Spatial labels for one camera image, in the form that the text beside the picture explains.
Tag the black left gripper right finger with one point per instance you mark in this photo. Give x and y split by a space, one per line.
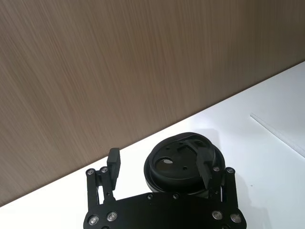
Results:
227 188

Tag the black round plastic part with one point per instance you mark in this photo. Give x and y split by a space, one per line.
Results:
174 167

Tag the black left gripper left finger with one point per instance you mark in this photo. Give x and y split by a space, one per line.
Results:
114 164

